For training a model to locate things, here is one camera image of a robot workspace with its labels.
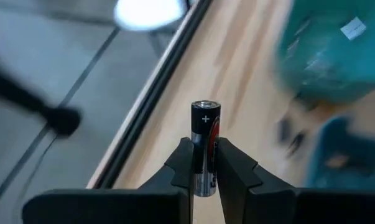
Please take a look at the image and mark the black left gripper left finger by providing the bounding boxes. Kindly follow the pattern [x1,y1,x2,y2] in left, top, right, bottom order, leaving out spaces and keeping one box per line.
[21,136,195,224]

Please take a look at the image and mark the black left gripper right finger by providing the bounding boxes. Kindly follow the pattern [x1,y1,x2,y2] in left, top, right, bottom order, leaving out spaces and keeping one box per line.
[216,136,375,224]

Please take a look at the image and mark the copper black battery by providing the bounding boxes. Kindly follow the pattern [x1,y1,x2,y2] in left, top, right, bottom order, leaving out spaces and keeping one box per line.
[287,131,307,157]
[276,117,293,144]

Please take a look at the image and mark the black silver battery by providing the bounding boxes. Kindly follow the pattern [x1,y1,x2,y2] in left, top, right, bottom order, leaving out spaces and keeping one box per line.
[190,100,222,198]

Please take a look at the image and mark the dark blue plastic bin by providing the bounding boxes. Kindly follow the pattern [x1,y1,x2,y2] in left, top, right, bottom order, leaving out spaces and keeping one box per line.
[304,114,375,191]

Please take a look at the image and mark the black pole stand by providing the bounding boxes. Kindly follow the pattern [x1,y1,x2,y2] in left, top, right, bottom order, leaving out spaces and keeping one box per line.
[0,58,83,138]

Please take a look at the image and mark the green plastic bin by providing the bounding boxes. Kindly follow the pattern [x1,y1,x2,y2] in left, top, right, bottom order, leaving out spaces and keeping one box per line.
[273,0,375,106]

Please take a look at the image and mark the black aluminium table frame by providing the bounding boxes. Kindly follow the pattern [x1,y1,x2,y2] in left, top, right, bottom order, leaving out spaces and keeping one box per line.
[93,0,213,190]

